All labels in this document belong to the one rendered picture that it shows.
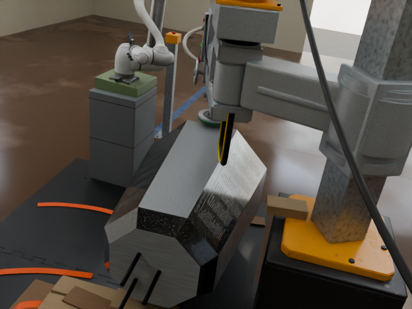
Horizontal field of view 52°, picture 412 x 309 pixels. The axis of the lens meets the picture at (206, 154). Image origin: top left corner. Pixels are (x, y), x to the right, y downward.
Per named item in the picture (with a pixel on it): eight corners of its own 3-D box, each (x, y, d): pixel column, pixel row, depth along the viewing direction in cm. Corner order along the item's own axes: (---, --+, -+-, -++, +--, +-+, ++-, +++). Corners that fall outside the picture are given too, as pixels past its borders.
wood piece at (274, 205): (304, 208, 216) (306, 201, 213) (305, 220, 207) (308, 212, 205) (265, 203, 217) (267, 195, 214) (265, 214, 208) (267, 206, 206)
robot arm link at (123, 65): (113, 67, 334) (114, 40, 324) (136, 68, 340) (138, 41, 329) (115, 74, 320) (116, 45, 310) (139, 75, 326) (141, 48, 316)
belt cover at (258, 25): (273, 52, 179) (280, 11, 171) (214, 46, 177) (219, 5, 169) (245, 12, 264) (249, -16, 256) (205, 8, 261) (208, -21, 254)
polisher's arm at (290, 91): (411, 140, 188) (431, 86, 176) (401, 170, 161) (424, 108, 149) (259, 95, 217) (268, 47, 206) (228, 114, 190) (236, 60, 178)
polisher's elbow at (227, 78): (256, 99, 210) (263, 61, 201) (240, 110, 195) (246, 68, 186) (222, 89, 218) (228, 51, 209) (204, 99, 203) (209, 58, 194)
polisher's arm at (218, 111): (247, 143, 207) (265, 44, 184) (201, 140, 205) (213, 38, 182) (233, 92, 272) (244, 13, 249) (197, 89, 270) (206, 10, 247)
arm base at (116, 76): (105, 80, 323) (105, 73, 320) (119, 73, 342) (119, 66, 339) (127, 86, 319) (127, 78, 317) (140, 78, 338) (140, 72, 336)
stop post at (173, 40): (178, 134, 457) (186, 32, 406) (171, 141, 440) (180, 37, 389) (160, 130, 460) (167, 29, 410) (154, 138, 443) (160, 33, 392)
